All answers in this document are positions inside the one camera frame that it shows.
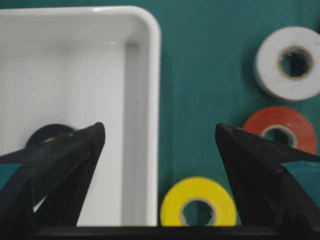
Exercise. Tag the white plastic tray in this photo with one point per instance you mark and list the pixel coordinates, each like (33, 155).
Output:
(77, 66)

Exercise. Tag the white tape roll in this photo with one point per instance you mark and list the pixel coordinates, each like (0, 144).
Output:
(269, 73)

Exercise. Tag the red tape roll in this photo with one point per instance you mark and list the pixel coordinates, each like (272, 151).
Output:
(292, 124)

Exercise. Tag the black tape roll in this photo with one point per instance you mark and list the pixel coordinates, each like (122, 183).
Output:
(47, 133)

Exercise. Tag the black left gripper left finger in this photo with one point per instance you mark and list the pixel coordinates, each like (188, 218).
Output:
(52, 179)

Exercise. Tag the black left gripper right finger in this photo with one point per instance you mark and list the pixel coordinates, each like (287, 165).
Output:
(265, 191)

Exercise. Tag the yellow tape roll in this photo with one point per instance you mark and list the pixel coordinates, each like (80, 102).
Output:
(223, 209)

